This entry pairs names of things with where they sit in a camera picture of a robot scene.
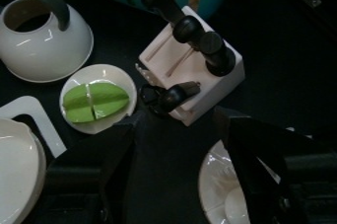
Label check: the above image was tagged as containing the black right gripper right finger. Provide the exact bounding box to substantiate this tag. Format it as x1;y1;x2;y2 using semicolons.
214;106;337;224

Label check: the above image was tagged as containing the small white plate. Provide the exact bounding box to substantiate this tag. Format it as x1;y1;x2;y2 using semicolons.
58;63;139;135

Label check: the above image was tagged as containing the green toy fruit half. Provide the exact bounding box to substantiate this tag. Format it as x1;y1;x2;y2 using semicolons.
88;82;132;120
62;84;96;124

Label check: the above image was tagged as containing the white toy pot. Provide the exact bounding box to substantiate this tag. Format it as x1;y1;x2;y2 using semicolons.
0;117;49;224

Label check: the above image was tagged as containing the serrated black handled toy knife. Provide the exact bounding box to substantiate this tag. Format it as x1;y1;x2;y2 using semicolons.
135;62;203;117

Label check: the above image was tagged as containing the white kettle with grey handle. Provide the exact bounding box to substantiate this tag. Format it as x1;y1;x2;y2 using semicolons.
0;0;95;84

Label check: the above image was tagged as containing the large white plate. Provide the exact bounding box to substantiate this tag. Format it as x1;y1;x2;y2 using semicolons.
198;138;283;224

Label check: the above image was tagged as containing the white tray with handle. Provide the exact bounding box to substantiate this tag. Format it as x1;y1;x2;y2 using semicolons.
0;95;68;159

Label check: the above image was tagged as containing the white toy knife block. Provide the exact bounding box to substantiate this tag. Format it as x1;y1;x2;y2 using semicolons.
139;5;247;127

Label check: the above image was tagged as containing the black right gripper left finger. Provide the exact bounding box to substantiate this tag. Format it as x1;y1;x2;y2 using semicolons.
46;111;150;224

